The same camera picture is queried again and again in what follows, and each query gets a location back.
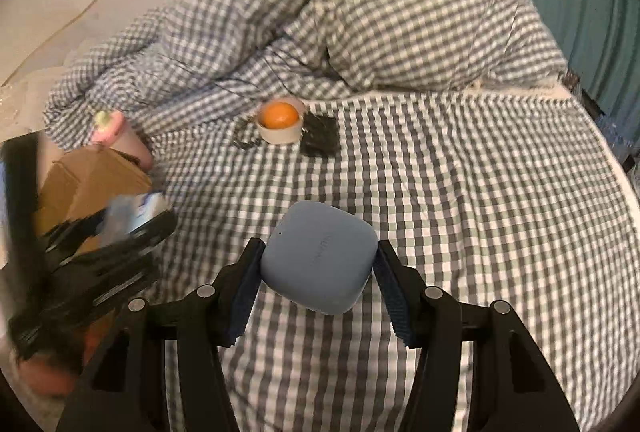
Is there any blue tissue pack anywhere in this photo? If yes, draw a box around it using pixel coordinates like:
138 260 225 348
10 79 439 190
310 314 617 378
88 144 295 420
99 192 168 245

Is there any dark bead bracelet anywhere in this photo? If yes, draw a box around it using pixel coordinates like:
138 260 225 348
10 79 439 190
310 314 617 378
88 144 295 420
232 115 264 153

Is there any white tape roll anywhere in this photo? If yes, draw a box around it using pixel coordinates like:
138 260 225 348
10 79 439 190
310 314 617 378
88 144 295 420
255 96 306 145

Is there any light blue earbuds case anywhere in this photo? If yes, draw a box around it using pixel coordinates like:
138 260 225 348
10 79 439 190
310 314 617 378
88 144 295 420
260 201 378 315

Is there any person's left hand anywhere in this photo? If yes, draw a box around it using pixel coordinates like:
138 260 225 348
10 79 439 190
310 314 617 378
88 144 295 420
16 313 115 398

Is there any brown cardboard box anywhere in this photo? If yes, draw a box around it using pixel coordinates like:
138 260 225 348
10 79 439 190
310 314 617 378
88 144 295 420
34 140 152 238

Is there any pink lidded cup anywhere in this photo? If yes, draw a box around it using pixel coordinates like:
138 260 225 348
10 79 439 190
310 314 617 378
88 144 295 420
91 111 153 172

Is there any beige tufted headboard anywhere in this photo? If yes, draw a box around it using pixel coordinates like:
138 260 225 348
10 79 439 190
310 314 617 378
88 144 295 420
0 66 66 141

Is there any grey checked bed sheet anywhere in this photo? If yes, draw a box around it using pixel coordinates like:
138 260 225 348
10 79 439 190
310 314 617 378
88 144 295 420
150 94 639 431

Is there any orange mandarin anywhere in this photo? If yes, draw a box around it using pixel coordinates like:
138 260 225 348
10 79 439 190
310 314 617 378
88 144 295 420
259 101 299 129

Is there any grey checked duvet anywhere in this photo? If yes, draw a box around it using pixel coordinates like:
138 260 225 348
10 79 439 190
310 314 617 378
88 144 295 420
43 0 567 149

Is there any dark floral fabric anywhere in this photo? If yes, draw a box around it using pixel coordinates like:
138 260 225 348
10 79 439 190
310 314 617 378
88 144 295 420
559 69 610 123

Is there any black thin cable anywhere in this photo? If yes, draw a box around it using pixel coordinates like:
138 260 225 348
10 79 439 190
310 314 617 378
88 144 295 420
169 30 342 100

